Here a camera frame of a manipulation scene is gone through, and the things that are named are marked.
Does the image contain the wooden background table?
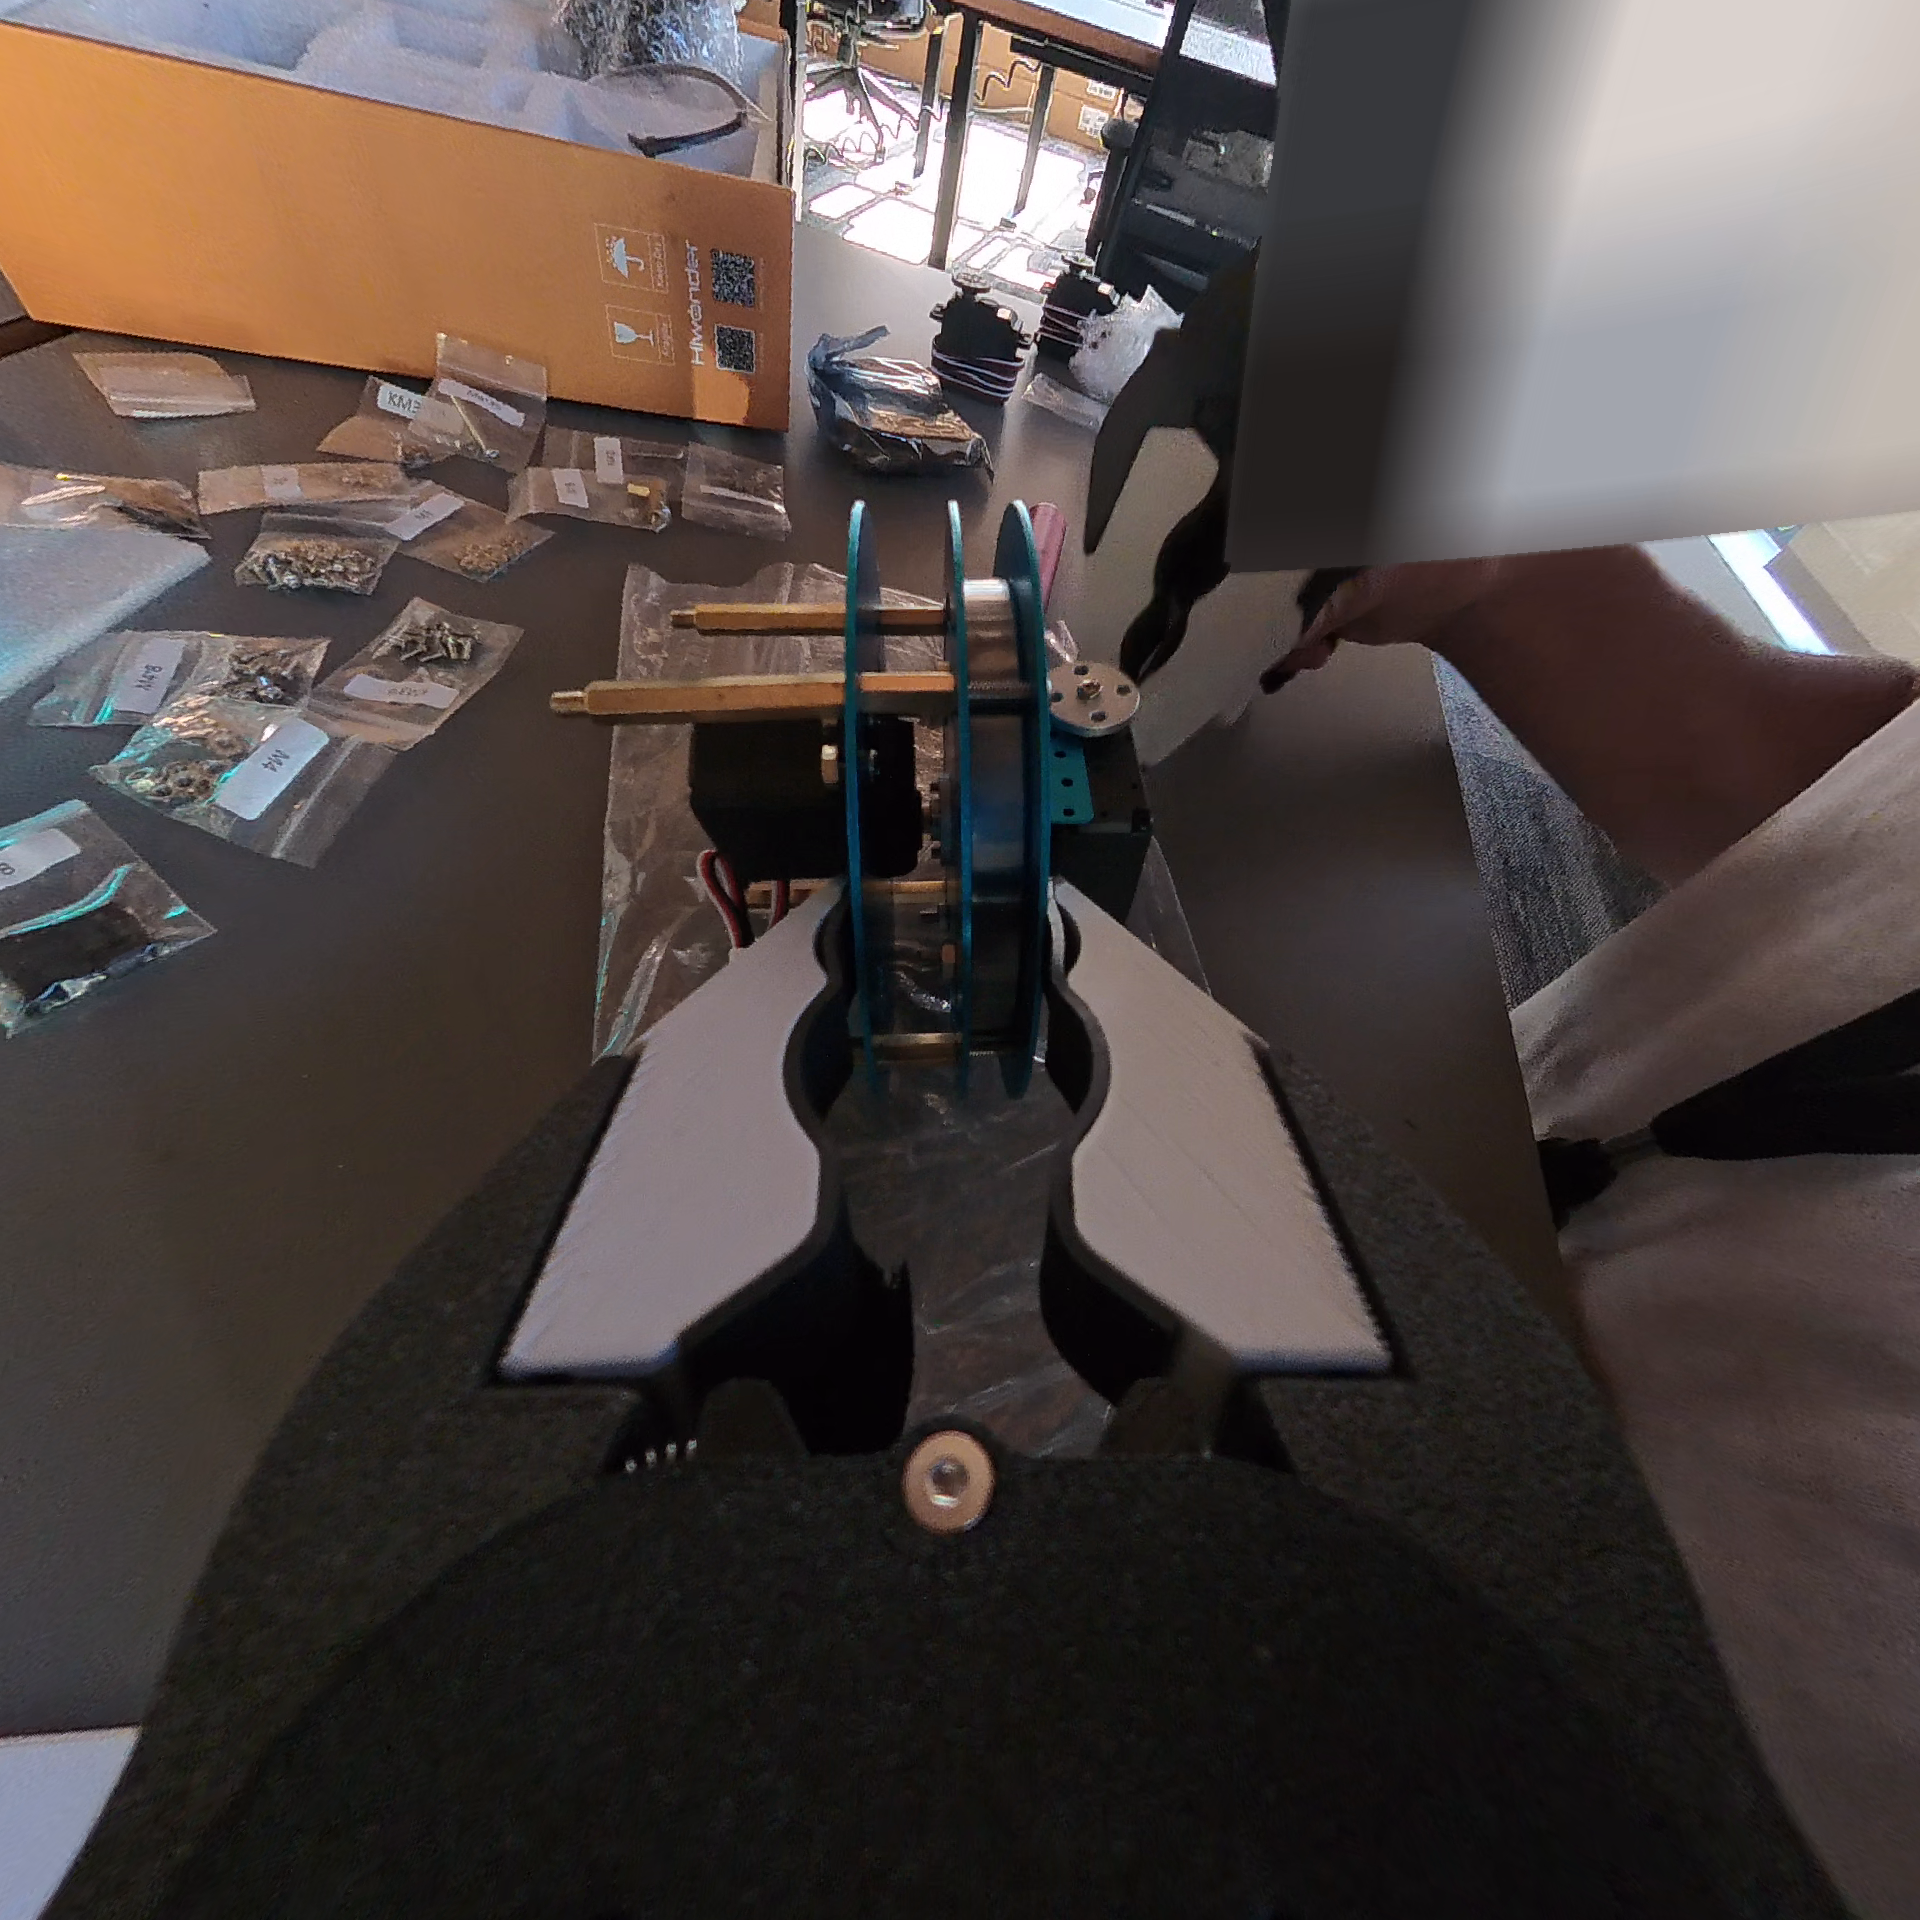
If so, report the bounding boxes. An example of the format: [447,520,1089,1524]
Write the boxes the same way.
[920,0,1200,271]

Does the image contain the group of small screw bags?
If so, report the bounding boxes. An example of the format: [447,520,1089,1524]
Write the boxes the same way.
[0,328,792,1043]

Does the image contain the crumpled clear plastic wrap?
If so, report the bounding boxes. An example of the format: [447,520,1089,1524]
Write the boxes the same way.
[1072,283,1189,409]

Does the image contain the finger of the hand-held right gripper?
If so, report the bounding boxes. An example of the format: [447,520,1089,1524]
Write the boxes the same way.
[1088,278,1256,536]
[1127,496,1239,674]

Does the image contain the black servo with silver horn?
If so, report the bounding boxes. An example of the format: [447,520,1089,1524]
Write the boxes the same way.
[1047,645,1160,929]

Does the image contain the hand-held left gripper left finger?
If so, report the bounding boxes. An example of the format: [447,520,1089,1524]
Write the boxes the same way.
[498,884,865,1379]

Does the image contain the rolling office chair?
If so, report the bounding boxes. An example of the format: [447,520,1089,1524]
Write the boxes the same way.
[804,0,941,173]

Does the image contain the bubble wrap bundle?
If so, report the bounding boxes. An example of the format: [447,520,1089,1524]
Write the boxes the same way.
[555,0,780,44]

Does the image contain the person's right forearm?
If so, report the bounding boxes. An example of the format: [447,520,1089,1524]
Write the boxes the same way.
[1409,548,1920,887]

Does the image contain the dark grey desk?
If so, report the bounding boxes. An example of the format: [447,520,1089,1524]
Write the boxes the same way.
[0,224,1578,1741]

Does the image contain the white instruction sheet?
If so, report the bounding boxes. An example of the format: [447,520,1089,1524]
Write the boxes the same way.
[0,1724,142,1920]

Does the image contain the background cardboard box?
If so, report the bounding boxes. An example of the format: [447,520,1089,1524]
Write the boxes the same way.
[976,69,1127,159]

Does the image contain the person's white shirt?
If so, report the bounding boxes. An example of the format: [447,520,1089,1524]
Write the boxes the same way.
[1508,719,1920,1920]

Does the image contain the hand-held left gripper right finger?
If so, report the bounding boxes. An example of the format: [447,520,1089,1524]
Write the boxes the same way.
[1047,894,1395,1376]

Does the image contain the orange cardboard box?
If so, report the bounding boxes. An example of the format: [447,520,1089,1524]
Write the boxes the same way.
[0,0,795,437]

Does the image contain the black servo with wound cable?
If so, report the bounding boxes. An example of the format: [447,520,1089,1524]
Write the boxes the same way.
[930,278,1036,404]
[1038,253,1123,362]

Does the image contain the black shoulder strap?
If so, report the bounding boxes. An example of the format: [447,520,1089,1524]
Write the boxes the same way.
[1545,1035,1920,1209]

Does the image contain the blue robot arm turntable base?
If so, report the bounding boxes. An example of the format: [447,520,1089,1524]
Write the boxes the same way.
[548,496,1156,1105]

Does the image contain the black cable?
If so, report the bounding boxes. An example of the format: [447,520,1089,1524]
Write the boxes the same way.
[629,59,752,159]

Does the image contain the dark shiny parts bag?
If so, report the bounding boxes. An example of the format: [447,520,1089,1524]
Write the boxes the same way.
[807,328,996,483]

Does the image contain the white foam sheet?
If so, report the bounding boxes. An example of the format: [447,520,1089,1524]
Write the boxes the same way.
[0,524,212,706]

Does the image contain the large clear plastic bag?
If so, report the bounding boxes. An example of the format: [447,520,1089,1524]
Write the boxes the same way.
[590,561,1209,1462]

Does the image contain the person's right hand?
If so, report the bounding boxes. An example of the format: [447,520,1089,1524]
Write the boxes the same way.
[1310,561,1445,674]

